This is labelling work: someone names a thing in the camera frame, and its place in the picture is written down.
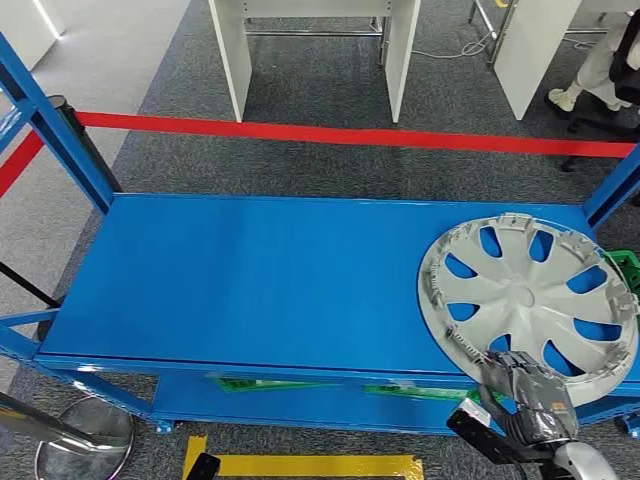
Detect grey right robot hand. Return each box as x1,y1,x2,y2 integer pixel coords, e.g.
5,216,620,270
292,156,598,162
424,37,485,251
479,351,580,446

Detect silver wheel hubcap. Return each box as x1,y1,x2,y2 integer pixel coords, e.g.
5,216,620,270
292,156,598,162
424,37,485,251
417,213,640,407

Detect blue metal shelf rack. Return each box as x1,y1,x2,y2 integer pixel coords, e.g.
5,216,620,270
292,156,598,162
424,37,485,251
0,33,640,442

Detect clear plastic film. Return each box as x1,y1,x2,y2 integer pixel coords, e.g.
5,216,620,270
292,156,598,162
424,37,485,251
492,360,580,446

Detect black office chair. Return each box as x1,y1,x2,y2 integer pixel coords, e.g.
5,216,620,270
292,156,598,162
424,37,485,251
559,26,640,175

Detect yellow floor tape square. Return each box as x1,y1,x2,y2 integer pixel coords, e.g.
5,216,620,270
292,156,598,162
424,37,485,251
180,435,425,480

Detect seated person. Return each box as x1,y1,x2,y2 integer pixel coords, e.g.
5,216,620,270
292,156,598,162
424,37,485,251
545,9,640,114

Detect long red barrier belt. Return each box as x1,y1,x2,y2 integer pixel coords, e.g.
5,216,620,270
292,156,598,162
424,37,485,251
75,111,636,159

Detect dark flat robot plate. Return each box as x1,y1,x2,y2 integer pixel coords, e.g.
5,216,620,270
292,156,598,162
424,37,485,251
186,452,222,480

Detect chrome stanchion with round base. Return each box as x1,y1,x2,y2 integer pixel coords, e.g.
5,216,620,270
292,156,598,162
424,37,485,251
0,390,137,480

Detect short red barrier belt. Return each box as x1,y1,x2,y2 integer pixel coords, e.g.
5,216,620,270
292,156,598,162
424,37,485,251
0,130,45,199

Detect white cabinet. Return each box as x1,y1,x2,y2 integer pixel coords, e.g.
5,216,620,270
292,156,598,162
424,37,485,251
0,0,67,72

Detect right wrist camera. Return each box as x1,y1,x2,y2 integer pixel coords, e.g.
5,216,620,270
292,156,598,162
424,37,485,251
446,397,556,473

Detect white desk with chrome frame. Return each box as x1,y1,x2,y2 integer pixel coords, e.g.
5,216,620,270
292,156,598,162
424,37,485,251
467,0,640,122

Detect white floor cable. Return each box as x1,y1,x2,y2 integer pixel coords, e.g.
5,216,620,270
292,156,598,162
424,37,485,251
411,29,497,61

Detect dark grey stanchion post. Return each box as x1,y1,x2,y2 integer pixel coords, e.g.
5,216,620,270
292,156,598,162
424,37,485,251
47,94,124,195

